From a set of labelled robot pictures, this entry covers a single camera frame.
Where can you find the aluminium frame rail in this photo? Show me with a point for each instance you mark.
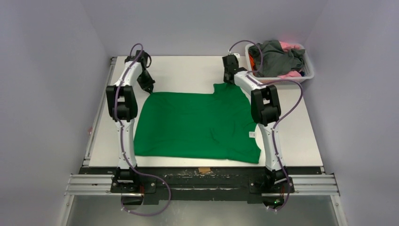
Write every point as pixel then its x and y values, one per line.
pixel 78 184

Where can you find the white laundry basket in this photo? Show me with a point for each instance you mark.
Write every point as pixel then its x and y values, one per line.
pixel 307 69

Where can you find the orange t shirt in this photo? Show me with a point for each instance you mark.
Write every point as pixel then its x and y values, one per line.
pixel 252 64

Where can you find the brown tape piece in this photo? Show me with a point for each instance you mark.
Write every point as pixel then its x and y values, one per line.
pixel 204 170

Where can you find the green t shirt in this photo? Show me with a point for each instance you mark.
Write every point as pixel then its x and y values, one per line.
pixel 192 125

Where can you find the grey t shirt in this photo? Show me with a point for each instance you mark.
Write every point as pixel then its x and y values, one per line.
pixel 272 61

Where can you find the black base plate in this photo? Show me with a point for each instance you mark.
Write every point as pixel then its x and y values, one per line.
pixel 157 173

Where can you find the left side aluminium rail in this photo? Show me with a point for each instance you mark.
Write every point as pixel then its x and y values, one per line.
pixel 97 119

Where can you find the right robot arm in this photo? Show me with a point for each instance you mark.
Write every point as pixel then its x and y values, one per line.
pixel 265 112

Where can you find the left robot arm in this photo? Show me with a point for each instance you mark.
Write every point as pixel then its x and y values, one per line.
pixel 123 109

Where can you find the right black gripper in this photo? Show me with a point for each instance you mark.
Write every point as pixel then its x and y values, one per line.
pixel 227 77

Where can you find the pink t shirt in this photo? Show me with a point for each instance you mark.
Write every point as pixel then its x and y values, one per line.
pixel 286 47

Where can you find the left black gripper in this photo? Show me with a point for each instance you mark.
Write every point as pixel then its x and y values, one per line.
pixel 148 86

